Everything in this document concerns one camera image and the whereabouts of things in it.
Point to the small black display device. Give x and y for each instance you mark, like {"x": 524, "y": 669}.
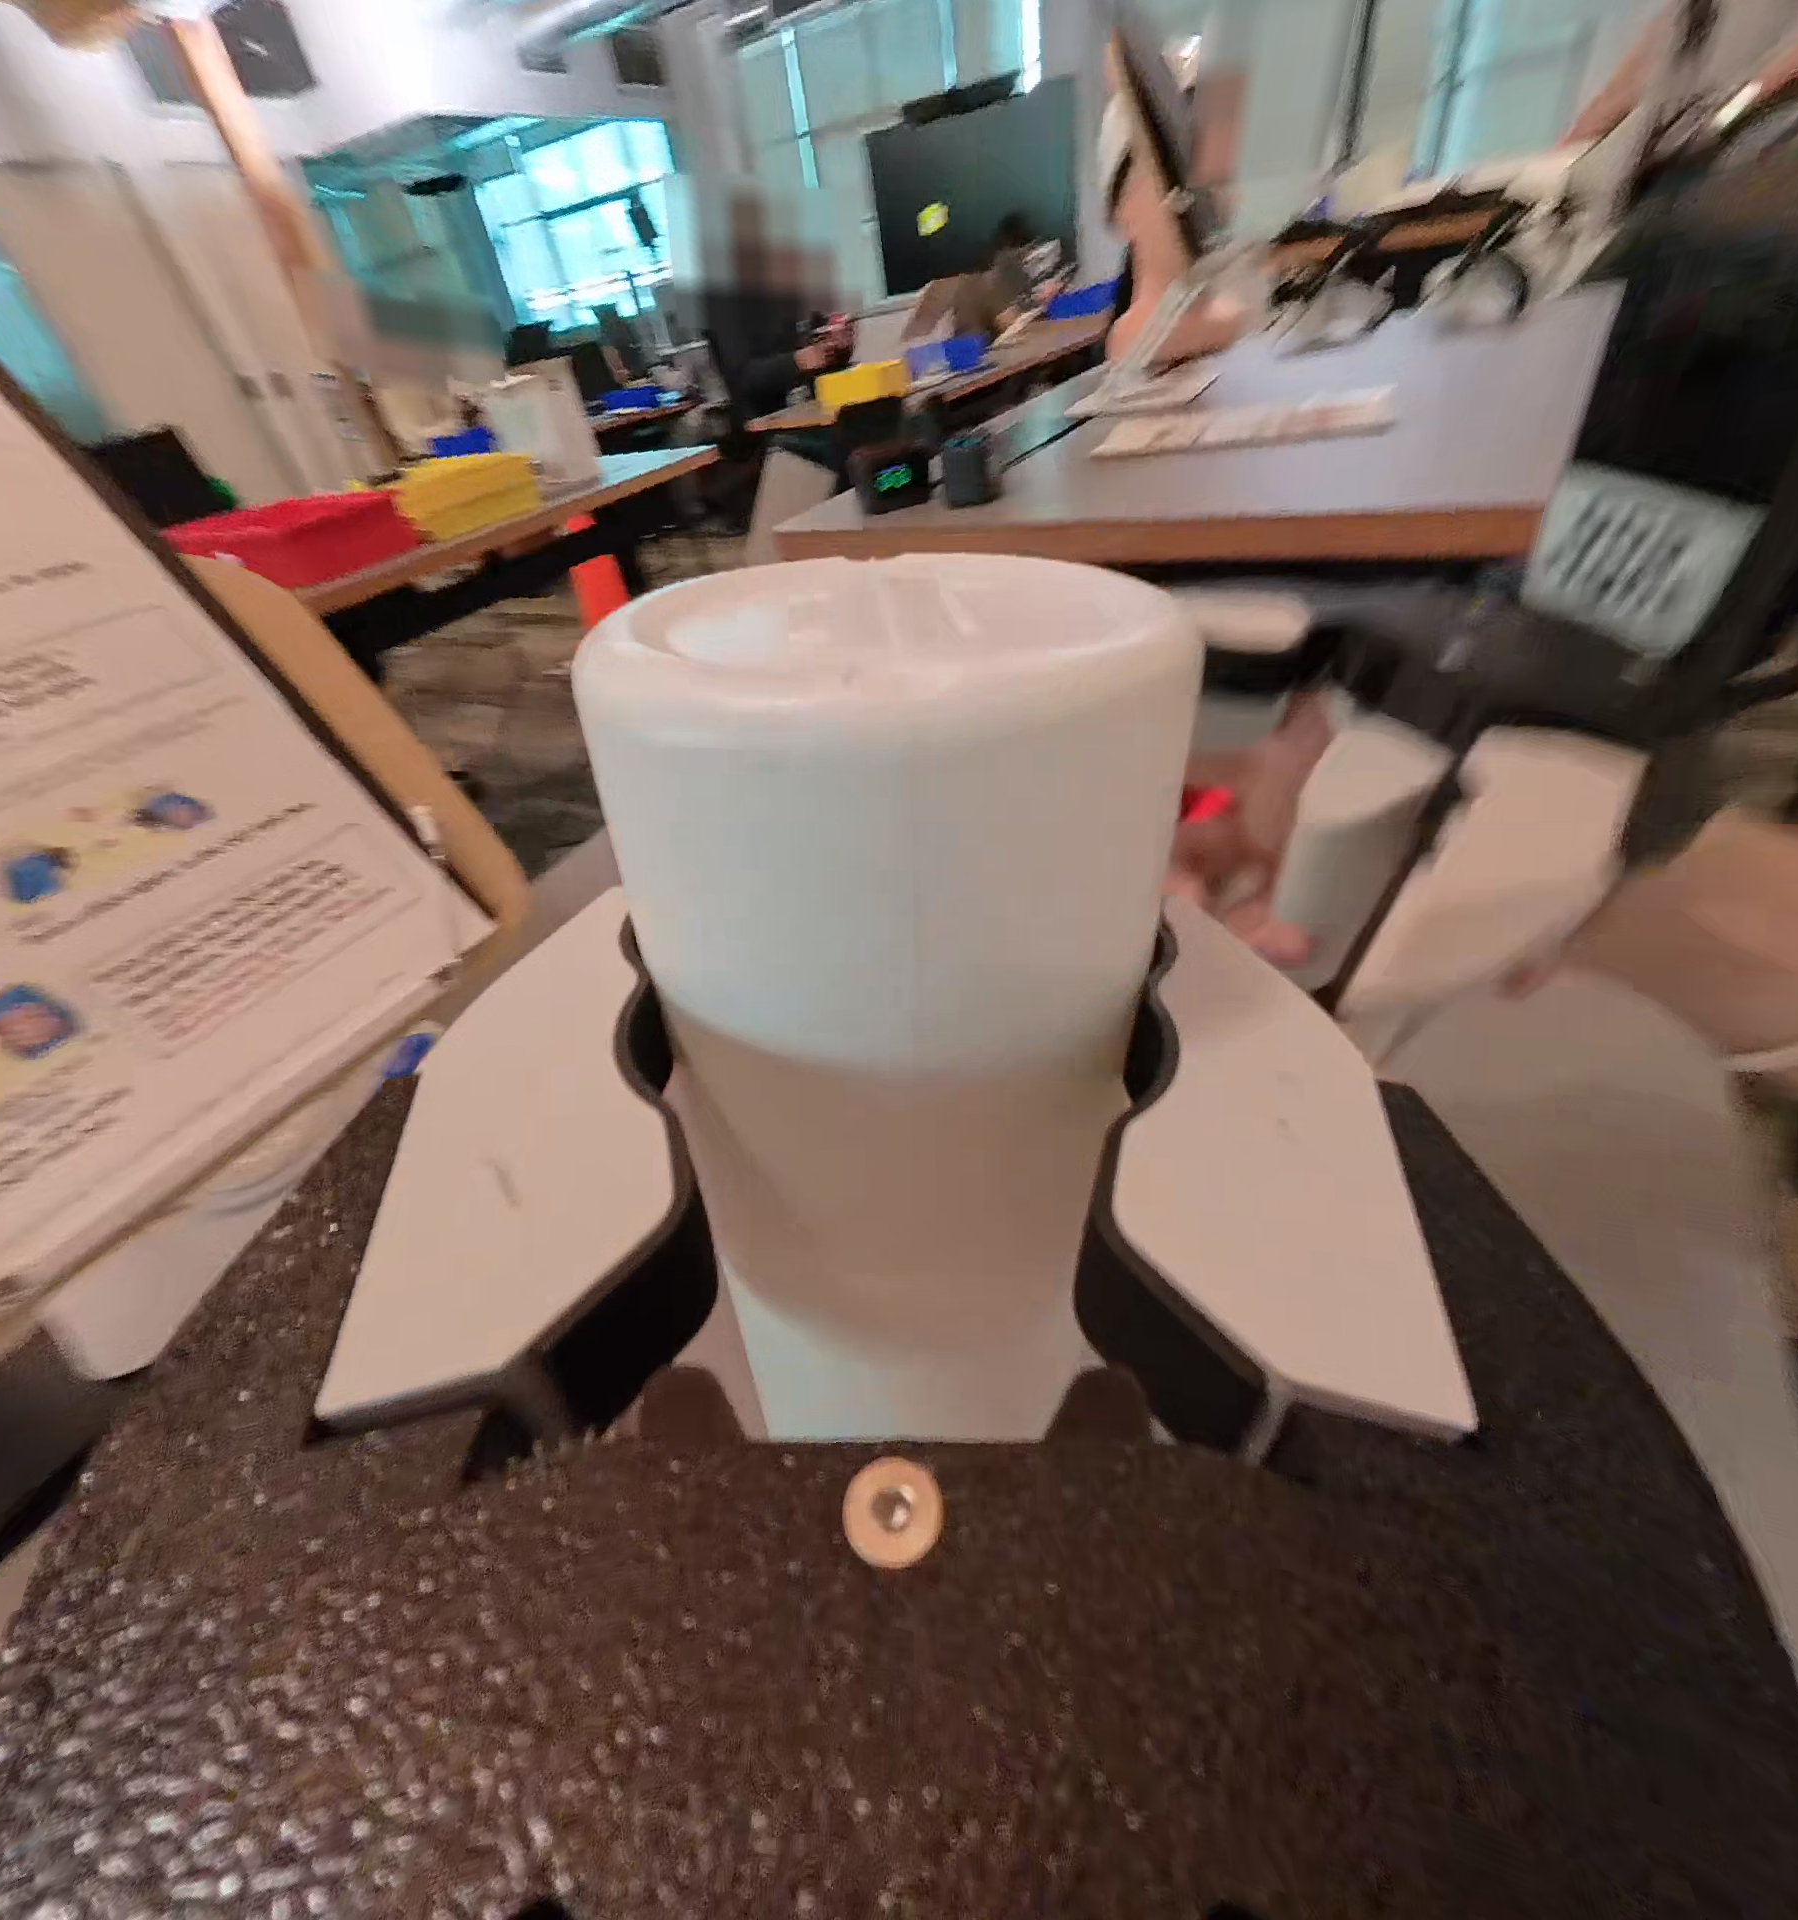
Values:
{"x": 895, "y": 479}

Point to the printed instruction sheet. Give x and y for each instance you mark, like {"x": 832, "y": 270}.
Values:
{"x": 151, "y": 871}

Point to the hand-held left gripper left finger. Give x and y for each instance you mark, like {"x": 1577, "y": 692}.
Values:
{"x": 495, "y": 1202}

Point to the person's right hand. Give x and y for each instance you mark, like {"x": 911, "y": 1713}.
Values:
{"x": 1741, "y": 932}

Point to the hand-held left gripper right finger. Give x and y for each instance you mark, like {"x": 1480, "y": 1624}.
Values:
{"x": 1289, "y": 1202}

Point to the white paper strip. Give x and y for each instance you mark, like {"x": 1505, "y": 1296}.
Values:
{"x": 1245, "y": 420}

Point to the white plastic bottle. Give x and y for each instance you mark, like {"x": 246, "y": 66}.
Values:
{"x": 887, "y": 810}

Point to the red plastic bin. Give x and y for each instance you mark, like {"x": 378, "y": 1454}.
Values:
{"x": 1207, "y": 804}
{"x": 300, "y": 540}

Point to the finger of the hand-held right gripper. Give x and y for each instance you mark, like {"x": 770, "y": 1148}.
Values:
{"x": 1245, "y": 621}

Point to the stack of yellow bins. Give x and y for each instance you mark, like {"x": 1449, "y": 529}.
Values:
{"x": 475, "y": 496}

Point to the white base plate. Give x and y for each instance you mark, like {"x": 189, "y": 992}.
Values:
{"x": 151, "y": 1277}

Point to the orange traffic cone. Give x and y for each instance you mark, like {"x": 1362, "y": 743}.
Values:
{"x": 596, "y": 587}

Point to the black monitor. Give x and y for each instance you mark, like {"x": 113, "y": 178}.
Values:
{"x": 975, "y": 182}

